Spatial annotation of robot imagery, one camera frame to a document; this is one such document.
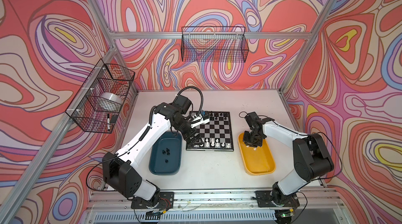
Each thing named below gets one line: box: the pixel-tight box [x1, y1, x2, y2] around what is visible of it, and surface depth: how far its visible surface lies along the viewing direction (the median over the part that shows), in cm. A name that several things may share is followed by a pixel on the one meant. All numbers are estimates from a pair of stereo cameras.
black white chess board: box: [186, 110, 234, 151], surface depth 95 cm
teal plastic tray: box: [148, 130, 183, 176], surface depth 87 cm
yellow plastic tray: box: [237, 132, 277, 176], surface depth 87 cm
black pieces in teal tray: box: [162, 147, 171, 164], surface depth 90 cm
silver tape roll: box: [98, 92, 122, 107], surface depth 73 cm
